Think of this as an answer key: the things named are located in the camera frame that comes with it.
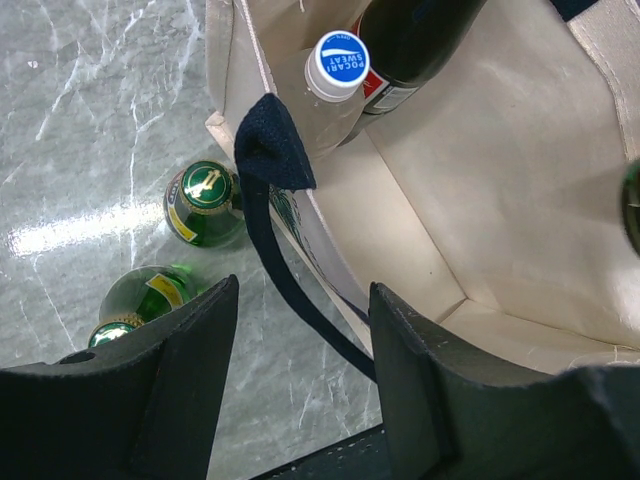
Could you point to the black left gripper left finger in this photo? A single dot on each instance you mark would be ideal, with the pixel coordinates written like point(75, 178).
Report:
point(144, 406)

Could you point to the beige canvas tote bag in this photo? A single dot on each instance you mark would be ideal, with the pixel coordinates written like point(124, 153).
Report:
point(489, 200)

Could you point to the green glass bottle gold cap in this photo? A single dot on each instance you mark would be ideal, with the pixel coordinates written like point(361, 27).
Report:
point(202, 204)

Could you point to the large cola bottle red cap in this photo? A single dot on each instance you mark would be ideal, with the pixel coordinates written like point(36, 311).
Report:
point(409, 42)

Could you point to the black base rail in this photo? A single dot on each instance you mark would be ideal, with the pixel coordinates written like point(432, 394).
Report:
point(360, 457)

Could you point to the green glass bottle labelled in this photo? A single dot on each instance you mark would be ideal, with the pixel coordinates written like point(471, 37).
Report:
point(139, 297)

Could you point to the clear plastic bottle blue cap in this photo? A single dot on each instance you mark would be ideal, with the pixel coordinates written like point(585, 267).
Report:
point(322, 88)

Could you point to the small cola bottle red cap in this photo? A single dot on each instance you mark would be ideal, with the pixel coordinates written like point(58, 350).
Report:
point(629, 202)

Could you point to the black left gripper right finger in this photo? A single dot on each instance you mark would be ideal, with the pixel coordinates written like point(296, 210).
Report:
point(454, 411)

